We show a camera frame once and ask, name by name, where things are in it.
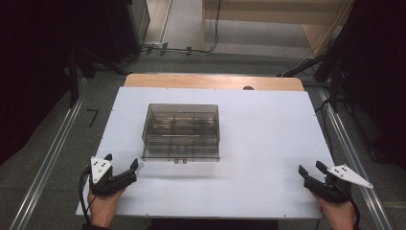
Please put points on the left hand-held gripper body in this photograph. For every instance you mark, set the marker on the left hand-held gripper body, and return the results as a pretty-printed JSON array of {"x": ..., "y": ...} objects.
[{"x": 105, "y": 183}]

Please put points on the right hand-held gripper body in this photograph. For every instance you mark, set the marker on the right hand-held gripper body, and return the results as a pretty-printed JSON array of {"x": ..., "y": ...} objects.
[{"x": 332, "y": 188}]

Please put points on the clear plastic compartment box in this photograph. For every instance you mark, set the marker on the clear plastic compartment box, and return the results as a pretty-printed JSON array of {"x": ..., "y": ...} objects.
[{"x": 180, "y": 132}]

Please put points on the person's left hand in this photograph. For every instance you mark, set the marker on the person's left hand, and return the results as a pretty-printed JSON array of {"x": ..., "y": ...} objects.
[{"x": 103, "y": 207}]

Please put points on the person's right hand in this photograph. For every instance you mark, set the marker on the person's right hand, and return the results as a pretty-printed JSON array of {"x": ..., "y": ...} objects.
[{"x": 338, "y": 214}]

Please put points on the white table board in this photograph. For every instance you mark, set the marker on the white table board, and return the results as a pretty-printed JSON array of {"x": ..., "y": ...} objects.
[{"x": 261, "y": 150}]

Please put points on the black metal stand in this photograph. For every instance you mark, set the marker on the black metal stand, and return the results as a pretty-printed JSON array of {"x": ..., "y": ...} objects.
[
  {"x": 74, "y": 80},
  {"x": 333, "y": 80}
]

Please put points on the person's dark clothing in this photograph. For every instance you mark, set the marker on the person's dark clothing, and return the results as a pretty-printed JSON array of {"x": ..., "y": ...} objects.
[{"x": 214, "y": 224}]

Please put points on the dark cabinet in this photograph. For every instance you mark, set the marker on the dark cabinet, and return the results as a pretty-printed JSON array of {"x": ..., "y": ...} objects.
[{"x": 130, "y": 28}]

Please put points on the light wooden platform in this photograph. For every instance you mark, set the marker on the light wooden platform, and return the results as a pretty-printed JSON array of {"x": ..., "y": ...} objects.
[{"x": 271, "y": 11}]

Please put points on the aluminium floor rail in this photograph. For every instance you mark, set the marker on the aluminium floor rail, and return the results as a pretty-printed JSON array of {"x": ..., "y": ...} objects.
[
  {"x": 354, "y": 159},
  {"x": 48, "y": 159}
]

